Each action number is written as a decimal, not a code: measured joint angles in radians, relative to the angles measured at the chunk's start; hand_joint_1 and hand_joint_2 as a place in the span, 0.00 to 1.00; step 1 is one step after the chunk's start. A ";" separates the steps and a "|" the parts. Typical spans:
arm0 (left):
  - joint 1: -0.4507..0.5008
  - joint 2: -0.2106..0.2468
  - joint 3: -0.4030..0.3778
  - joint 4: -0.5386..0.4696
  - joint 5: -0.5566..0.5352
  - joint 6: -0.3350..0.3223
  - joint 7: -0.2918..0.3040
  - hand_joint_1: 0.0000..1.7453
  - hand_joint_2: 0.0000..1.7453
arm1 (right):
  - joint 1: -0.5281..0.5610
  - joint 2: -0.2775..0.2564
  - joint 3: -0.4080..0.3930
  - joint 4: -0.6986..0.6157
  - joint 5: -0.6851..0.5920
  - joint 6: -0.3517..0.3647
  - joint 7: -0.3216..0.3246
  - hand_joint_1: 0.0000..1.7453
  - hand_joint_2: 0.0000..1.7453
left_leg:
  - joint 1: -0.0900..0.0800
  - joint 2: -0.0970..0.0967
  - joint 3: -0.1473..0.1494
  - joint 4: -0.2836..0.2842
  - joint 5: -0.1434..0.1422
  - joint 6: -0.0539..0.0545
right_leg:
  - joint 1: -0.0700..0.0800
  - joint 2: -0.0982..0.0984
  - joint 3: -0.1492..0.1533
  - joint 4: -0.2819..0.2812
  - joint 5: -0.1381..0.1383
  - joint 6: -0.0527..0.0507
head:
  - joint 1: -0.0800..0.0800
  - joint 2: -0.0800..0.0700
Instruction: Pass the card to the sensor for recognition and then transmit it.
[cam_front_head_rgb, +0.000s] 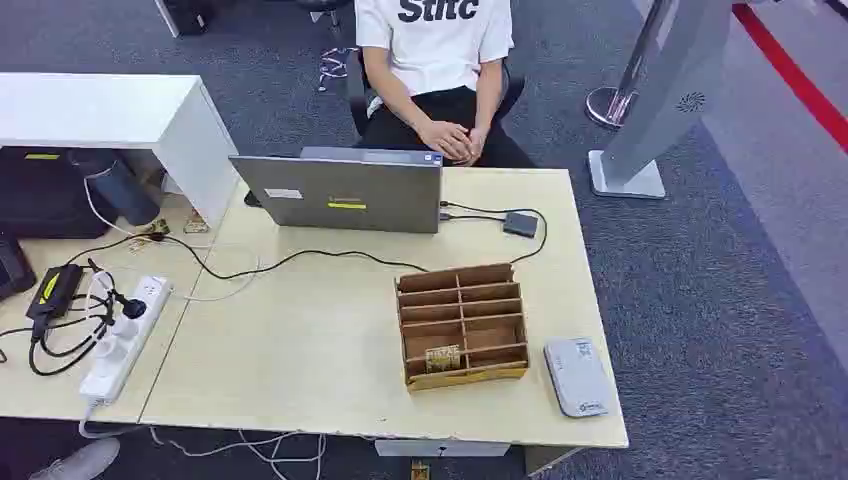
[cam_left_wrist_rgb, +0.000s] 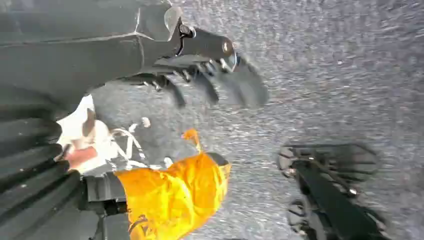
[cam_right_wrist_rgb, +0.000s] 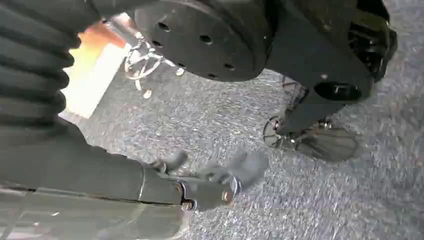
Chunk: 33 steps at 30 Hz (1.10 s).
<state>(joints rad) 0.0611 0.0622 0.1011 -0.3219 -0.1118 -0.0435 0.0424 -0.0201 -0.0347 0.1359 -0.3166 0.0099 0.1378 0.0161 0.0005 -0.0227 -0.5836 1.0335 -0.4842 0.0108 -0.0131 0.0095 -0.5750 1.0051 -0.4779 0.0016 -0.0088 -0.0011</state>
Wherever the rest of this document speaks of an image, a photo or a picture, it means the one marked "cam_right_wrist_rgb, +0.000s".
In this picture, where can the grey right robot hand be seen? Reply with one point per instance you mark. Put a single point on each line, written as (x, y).
(82, 179)

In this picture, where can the orange and white panel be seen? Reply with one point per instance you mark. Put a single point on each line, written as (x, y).
(89, 76)

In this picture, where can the ribbed grey right arm sleeve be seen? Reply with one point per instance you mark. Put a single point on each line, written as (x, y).
(30, 66)

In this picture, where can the black robot leg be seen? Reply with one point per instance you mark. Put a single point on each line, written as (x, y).
(298, 39)

